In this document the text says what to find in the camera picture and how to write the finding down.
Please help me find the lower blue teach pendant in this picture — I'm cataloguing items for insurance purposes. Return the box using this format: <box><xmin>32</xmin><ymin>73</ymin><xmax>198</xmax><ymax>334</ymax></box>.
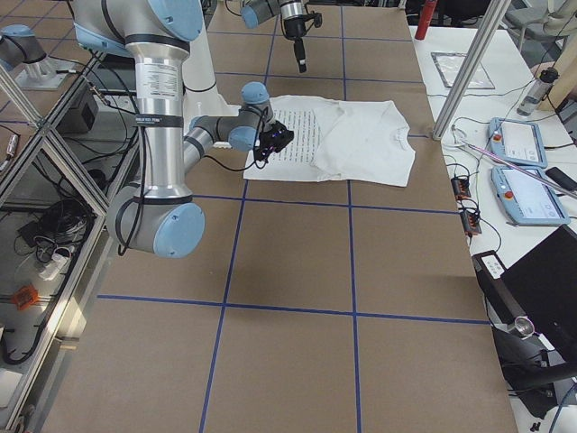
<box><xmin>490</xmin><ymin>166</ymin><xmax>571</xmax><ymax>226</ymax></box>

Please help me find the orange connector block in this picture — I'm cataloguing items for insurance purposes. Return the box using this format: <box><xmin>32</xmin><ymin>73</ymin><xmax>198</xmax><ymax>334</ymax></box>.
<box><xmin>460</xmin><ymin>209</ymin><xmax>482</xmax><ymax>237</ymax></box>
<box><xmin>451</xmin><ymin>177</ymin><xmax>472</xmax><ymax>200</ymax></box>

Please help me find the upper blue teach pendant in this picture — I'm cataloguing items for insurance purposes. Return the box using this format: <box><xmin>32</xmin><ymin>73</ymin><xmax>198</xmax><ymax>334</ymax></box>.
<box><xmin>488</xmin><ymin>117</ymin><xmax>547</xmax><ymax>168</ymax></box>

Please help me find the clear water bottle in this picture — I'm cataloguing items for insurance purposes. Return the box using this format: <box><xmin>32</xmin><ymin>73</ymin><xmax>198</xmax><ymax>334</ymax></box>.
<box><xmin>517</xmin><ymin>67</ymin><xmax>559</xmax><ymax>116</ymax></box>

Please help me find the blue teach pendant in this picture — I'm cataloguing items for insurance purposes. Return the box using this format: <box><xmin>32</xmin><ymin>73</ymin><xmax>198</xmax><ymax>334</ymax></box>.
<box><xmin>488</xmin><ymin>117</ymin><xmax>547</xmax><ymax>168</ymax></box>
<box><xmin>490</xmin><ymin>166</ymin><xmax>571</xmax><ymax>226</ymax></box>

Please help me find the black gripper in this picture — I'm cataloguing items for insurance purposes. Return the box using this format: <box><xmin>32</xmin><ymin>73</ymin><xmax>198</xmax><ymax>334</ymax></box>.
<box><xmin>282</xmin><ymin>16</ymin><xmax>307</xmax><ymax>73</ymax></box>
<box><xmin>253</xmin><ymin>121</ymin><xmax>294</xmax><ymax>162</ymax></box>

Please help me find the black smartphone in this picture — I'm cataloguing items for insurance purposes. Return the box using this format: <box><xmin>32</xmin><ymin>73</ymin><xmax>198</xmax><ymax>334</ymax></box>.
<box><xmin>545</xmin><ymin>167</ymin><xmax>577</xmax><ymax>191</ymax></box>

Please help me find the black laptop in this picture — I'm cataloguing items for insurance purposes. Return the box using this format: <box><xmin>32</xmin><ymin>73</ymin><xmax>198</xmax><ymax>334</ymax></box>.
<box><xmin>472</xmin><ymin>225</ymin><xmax>576</xmax><ymax>361</ymax></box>

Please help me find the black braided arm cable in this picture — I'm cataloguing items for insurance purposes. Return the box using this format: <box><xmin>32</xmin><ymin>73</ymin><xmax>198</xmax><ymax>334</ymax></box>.
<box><xmin>114</xmin><ymin>112</ymin><xmax>267</xmax><ymax>258</ymax></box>

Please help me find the orange floor device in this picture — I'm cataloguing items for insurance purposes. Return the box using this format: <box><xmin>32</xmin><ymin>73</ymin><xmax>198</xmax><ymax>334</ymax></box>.
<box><xmin>11</xmin><ymin>284</ymin><xmax>40</xmax><ymax>311</ymax></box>

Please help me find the white printed t-shirt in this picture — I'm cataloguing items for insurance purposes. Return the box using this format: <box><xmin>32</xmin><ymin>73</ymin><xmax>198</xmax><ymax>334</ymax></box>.
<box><xmin>243</xmin><ymin>96</ymin><xmax>415</xmax><ymax>188</ymax></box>

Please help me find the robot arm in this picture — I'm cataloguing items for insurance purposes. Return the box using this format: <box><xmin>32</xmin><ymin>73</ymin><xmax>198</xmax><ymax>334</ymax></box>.
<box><xmin>72</xmin><ymin>1</ymin><xmax>294</xmax><ymax>258</ymax></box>
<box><xmin>241</xmin><ymin>0</ymin><xmax>323</xmax><ymax>73</ymax></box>

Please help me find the red bottle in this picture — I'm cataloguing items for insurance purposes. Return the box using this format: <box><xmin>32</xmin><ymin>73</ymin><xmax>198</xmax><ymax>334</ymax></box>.
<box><xmin>415</xmin><ymin>0</ymin><xmax>437</xmax><ymax>41</ymax></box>

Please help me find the white power strip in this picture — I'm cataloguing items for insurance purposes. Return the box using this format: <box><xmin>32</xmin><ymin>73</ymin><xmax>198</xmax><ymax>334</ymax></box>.
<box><xmin>39</xmin><ymin>253</ymin><xmax>70</xmax><ymax>281</ymax></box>

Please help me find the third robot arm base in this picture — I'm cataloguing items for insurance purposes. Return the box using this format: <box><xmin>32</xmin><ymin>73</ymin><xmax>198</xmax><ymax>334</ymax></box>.
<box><xmin>1</xmin><ymin>24</ymin><xmax>75</xmax><ymax>90</ymax></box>

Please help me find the aluminium frame post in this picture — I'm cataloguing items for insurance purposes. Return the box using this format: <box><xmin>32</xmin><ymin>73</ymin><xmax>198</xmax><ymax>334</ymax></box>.
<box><xmin>432</xmin><ymin>0</ymin><xmax>511</xmax><ymax>141</ymax></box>

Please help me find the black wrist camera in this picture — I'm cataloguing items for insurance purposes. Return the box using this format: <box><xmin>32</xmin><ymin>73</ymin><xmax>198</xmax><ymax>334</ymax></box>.
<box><xmin>306</xmin><ymin>12</ymin><xmax>323</xmax><ymax>28</ymax></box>

